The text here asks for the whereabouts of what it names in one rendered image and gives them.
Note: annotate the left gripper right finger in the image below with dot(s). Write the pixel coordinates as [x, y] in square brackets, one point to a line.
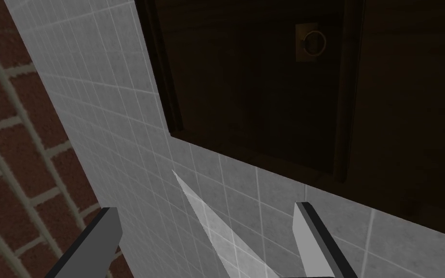
[315, 247]

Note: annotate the dark brown wooden door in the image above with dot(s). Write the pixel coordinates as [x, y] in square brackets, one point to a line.
[253, 92]

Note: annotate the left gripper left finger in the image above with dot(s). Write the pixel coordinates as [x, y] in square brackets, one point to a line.
[91, 247]

